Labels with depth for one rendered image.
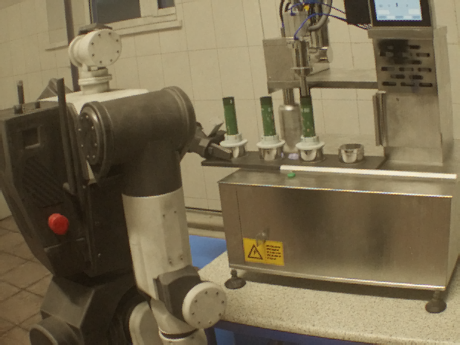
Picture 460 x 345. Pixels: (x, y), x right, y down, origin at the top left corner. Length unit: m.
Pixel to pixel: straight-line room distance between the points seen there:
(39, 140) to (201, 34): 2.51
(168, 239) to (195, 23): 2.60
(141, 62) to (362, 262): 2.58
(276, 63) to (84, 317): 0.87
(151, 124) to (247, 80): 2.45
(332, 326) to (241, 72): 2.18
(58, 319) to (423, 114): 0.94
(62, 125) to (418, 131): 0.86
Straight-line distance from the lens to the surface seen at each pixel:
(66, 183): 0.91
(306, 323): 1.27
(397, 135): 1.41
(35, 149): 0.89
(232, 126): 1.51
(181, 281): 0.84
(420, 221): 1.22
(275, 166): 1.43
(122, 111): 0.77
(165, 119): 0.79
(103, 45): 0.97
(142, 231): 0.82
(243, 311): 1.35
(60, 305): 1.04
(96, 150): 0.76
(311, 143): 1.41
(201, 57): 3.35
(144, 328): 1.07
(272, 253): 1.39
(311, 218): 1.31
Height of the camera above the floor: 1.43
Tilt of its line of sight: 16 degrees down
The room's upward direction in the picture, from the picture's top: 7 degrees counter-clockwise
